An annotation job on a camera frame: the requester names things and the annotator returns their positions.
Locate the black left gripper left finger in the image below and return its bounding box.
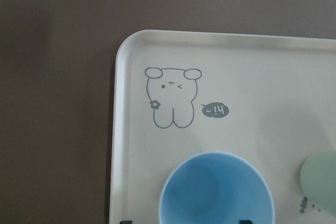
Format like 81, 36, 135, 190
120, 220, 133, 224

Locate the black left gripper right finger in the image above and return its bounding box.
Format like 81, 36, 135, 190
239, 220, 253, 224

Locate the blue plastic cup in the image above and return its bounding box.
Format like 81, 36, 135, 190
158, 152, 275, 223

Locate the mint green cup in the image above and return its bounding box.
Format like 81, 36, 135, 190
300, 150, 335, 215

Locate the cream rabbit tray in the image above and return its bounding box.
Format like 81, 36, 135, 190
109, 30, 335, 223

